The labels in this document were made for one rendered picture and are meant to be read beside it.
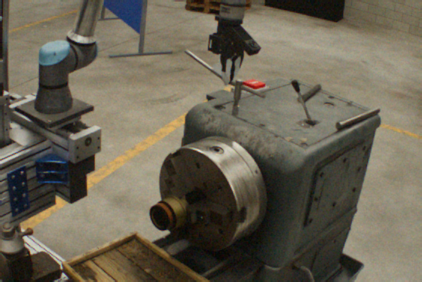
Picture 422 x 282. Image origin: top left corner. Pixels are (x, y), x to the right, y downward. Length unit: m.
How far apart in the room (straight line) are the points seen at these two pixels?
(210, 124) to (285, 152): 0.27
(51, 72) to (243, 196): 0.79
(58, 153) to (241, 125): 0.65
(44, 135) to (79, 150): 0.18
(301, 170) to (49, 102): 0.89
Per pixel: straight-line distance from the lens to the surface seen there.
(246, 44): 1.55
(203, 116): 1.67
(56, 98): 1.84
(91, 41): 1.89
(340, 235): 2.04
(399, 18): 11.25
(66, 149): 1.83
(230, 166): 1.44
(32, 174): 1.85
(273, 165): 1.50
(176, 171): 1.49
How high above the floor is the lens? 1.89
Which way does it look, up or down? 25 degrees down
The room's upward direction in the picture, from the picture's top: 6 degrees clockwise
